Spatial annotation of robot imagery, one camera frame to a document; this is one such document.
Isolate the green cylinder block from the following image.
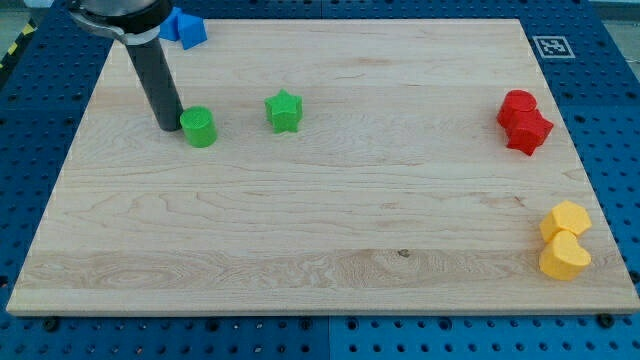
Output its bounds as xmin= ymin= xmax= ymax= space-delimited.
xmin=180 ymin=106 xmax=218 ymax=148

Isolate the red star block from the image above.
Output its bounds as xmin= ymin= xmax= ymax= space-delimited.
xmin=504 ymin=110 xmax=554 ymax=156

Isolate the blue cube block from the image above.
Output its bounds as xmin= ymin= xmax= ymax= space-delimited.
xmin=178 ymin=13 xmax=208 ymax=50

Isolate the green star block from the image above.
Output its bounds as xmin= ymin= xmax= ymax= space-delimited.
xmin=264 ymin=89 xmax=303 ymax=133

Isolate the yellow heart block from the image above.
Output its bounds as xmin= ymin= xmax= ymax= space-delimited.
xmin=538 ymin=230 xmax=592 ymax=281

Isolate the white fiducial marker tag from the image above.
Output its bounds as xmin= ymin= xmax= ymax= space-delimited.
xmin=532 ymin=35 xmax=575 ymax=59

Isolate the red cylinder block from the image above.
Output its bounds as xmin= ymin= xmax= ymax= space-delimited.
xmin=497 ymin=89 xmax=537 ymax=128

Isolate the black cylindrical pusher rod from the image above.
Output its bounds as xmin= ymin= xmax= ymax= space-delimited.
xmin=126 ymin=38 xmax=183 ymax=132

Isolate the wooden board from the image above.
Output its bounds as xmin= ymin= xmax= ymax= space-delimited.
xmin=7 ymin=19 xmax=639 ymax=317

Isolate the blue block behind arm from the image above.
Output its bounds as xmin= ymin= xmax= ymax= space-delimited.
xmin=159 ymin=7 xmax=182 ymax=41

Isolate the yellow hexagon block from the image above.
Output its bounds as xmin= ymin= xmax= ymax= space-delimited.
xmin=539 ymin=200 xmax=592 ymax=242

